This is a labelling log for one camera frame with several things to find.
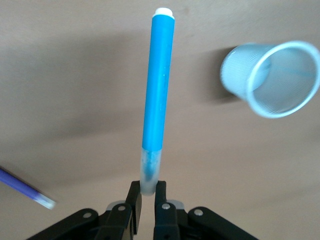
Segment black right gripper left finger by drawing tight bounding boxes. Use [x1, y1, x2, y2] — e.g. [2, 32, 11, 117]
[26, 180, 144, 240]

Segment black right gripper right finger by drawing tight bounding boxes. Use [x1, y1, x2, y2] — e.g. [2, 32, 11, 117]
[152, 180, 259, 240]

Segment blue marker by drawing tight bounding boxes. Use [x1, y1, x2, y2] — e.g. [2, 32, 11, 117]
[139, 7, 176, 197]

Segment purple marker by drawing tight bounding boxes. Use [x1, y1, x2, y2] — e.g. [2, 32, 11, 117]
[0, 165, 57, 210]

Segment brown table cover sheet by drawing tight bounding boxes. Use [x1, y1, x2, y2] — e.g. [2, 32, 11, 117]
[0, 0, 320, 240]

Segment blue mesh cup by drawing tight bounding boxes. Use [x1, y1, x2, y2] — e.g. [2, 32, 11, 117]
[219, 40, 320, 119]

